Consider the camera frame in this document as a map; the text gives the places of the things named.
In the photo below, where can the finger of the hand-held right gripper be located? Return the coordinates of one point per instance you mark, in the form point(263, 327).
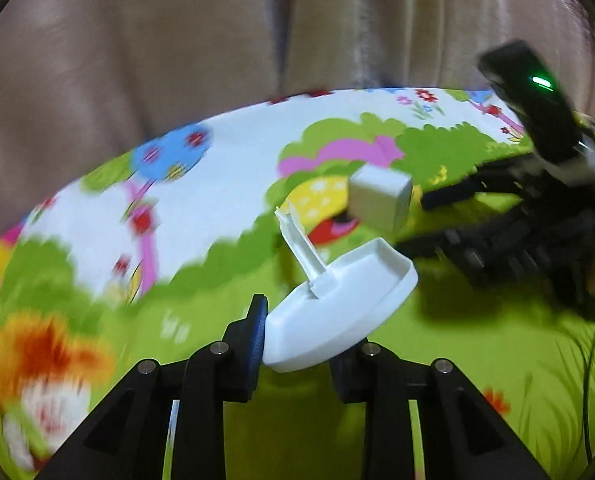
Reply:
point(467, 192)
point(487, 255)

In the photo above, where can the small plain white box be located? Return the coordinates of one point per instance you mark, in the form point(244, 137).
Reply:
point(375, 205)

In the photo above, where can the beige curtain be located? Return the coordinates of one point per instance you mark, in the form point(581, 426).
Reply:
point(177, 60)

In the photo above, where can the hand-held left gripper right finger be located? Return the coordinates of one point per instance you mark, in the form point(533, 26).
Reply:
point(350, 375)

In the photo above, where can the white boat-shaped plastic tray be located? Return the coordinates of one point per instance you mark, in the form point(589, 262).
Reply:
point(337, 310)

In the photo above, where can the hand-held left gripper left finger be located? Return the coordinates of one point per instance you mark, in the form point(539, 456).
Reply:
point(255, 340)

